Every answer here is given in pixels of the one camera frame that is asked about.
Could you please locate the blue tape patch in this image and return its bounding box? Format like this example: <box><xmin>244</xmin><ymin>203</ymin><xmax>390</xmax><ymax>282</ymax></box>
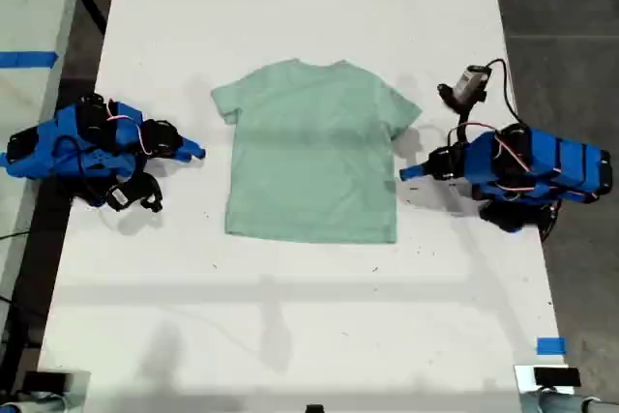
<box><xmin>536</xmin><ymin>337</ymin><xmax>567</xmax><ymax>356</ymax></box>

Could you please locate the arm camera box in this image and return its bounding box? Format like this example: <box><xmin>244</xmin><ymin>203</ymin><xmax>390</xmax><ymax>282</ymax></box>
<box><xmin>452</xmin><ymin>64</ymin><xmax>488</xmax><ymax>104</ymax></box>
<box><xmin>106</xmin><ymin>184</ymin><xmax>133</xmax><ymax>212</ymax></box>

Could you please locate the pale green T-shirt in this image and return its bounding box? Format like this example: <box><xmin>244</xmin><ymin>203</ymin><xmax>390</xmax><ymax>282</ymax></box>
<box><xmin>210</xmin><ymin>58</ymin><xmax>424</xmax><ymax>246</ymax></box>

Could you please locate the black looped base cable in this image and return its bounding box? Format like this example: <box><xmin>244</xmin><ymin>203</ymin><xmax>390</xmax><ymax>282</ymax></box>
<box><xmin>539</xmin><ymin>199</ymin><xmax>565</xmax><ymax>244</ymax></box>

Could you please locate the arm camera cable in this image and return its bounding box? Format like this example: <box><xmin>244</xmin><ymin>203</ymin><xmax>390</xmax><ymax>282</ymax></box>
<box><xmin>47</xmin><ymin>134</ymin><xmax>120</xmax><ymax>211</ymax></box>
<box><xmin>483</xmin><ymin>57</ymin><xmax>526</xmax><ymax>127</ymax></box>

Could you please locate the white plate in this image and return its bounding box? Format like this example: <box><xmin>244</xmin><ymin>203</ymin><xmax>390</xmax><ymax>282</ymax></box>
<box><xmin>514</xmin><ymin>363</ymin><xmax>576</xmax><ymax>395</ymax></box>

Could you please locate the small black box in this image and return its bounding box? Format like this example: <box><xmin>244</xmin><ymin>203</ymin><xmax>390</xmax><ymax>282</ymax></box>
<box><xmin>533</xmin><ymin>367</ymin><xmax>581</xmax><ymax>388</ymax></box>
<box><xmin>22</xmin><ymin>370</ymin><xmax>67</xmax><ymax>395</ymax></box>

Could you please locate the long blue tape strip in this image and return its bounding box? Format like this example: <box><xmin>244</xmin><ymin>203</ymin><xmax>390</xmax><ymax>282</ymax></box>
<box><xmin>0</xmin><ymin>50</ymin><xmax>60</xmax><ymax>69</ymax></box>

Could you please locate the pale grey-blue tube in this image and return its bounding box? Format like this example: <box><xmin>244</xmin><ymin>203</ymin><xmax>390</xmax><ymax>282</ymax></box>
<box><xmin>519</xmin><ymin>389</ymin><xmax>619</xmax><ymax>413</ymax></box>
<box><xmin>0</xmin><ymin>392</ymin><xmax>72</xmax><ymax>413</ymax></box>

